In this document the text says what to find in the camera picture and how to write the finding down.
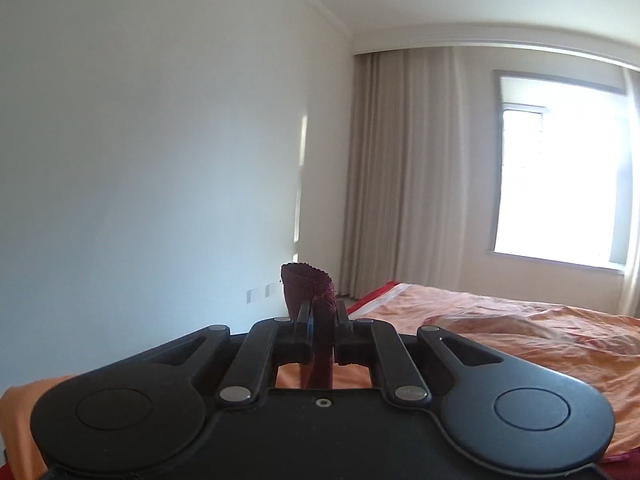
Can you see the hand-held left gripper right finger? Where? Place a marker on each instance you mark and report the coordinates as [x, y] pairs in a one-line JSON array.
[[343, 340]]

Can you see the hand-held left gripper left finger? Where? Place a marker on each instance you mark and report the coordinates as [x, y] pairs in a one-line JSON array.
[[302, 336]]

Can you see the maroon small cloth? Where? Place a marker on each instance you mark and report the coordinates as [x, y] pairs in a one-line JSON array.
[[311, 282]]

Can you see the red bed sheet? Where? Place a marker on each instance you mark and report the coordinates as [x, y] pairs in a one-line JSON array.
[[370, 297]]

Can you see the orange bed cover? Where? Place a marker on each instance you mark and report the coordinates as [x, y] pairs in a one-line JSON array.
[[530, 340]]

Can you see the grey framed window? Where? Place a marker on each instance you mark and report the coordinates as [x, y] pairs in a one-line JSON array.
[[560, 170]]

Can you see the white wall socket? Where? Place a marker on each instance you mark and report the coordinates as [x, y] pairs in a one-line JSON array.
[[273, 290], [253, 295]]

